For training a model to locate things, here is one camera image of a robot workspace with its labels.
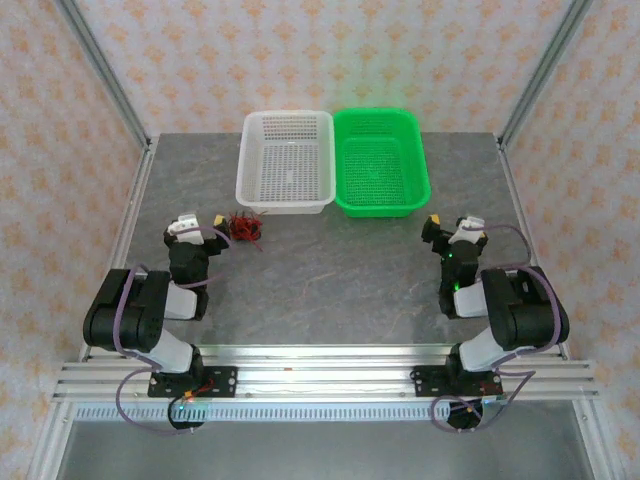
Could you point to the short aluminium frame post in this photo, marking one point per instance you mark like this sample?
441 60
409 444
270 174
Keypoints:
47 445
597 445

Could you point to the green plastic mesh basket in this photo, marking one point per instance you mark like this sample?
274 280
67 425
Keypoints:
380 207

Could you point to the white plastic mesh basket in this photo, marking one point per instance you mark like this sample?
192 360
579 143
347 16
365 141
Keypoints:
285 205

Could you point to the green lit circuit board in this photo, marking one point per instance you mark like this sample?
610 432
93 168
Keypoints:
192 411
492 400

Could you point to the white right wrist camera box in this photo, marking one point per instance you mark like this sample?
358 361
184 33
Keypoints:
467 231

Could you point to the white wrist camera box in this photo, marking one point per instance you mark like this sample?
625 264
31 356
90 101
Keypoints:
467 231
184 224

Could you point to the grey metal lower panel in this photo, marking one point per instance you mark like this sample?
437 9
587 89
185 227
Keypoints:
325 450

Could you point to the aluminium table side rail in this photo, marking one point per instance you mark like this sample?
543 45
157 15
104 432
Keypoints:
135 200
517 200

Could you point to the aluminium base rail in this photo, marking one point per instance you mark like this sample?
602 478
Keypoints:
325 372

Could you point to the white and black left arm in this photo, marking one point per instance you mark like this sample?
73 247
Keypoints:
125 320

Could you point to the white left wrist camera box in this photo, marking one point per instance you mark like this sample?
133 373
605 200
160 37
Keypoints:
184 224

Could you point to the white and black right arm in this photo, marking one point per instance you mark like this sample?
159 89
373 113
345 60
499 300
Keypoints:
525 320

